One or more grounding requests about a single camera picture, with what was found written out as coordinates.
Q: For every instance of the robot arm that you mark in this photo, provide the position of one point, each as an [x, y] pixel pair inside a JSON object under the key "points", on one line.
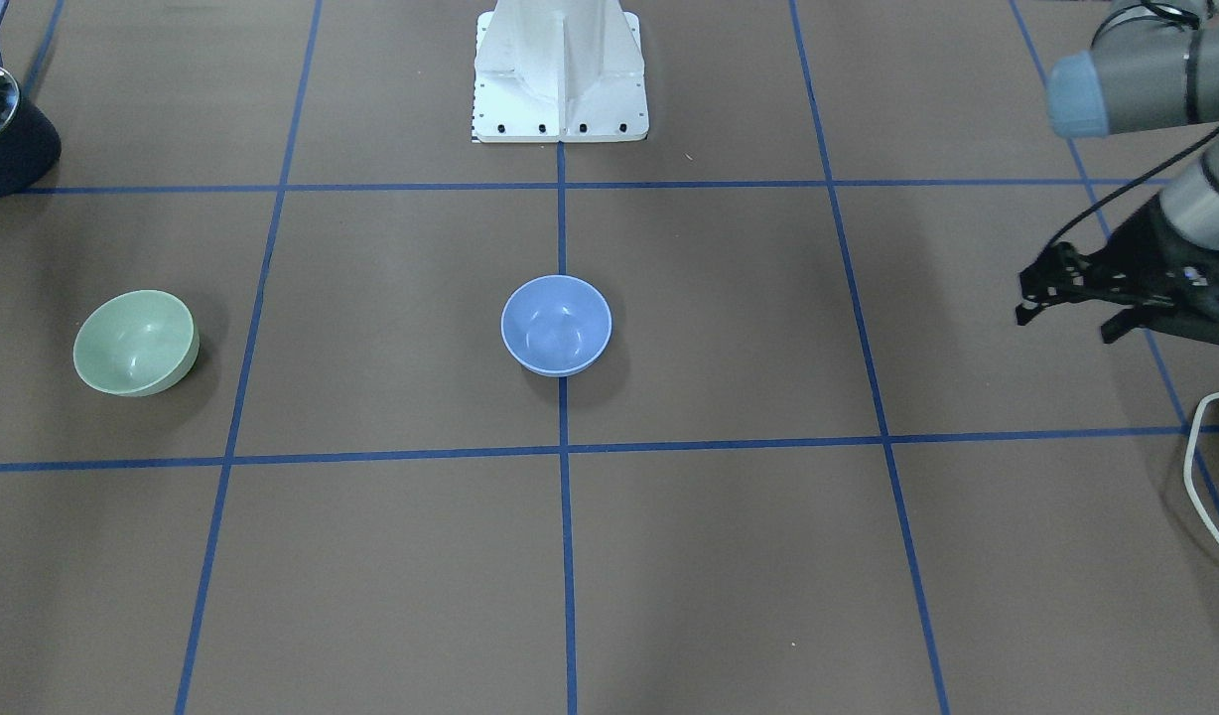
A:
{"points": [[1150, 65]]}

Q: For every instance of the white metal stand base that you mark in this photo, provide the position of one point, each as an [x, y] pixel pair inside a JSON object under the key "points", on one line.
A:
{"points": [[559, 71]]}

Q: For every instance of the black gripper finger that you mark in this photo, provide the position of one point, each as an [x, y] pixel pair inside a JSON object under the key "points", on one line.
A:
{"points": [[1055, 277], [1130, 319]]}

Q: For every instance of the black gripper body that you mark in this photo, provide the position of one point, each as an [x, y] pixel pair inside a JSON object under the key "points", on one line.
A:
{"points": [[1142, 255]]}

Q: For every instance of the green bowl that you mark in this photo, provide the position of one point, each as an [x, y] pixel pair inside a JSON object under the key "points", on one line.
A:
{"points": [[140, 343]]}

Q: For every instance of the blue bowl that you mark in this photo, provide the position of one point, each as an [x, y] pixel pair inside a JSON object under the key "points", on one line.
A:
{"points": [[556, 325]]}

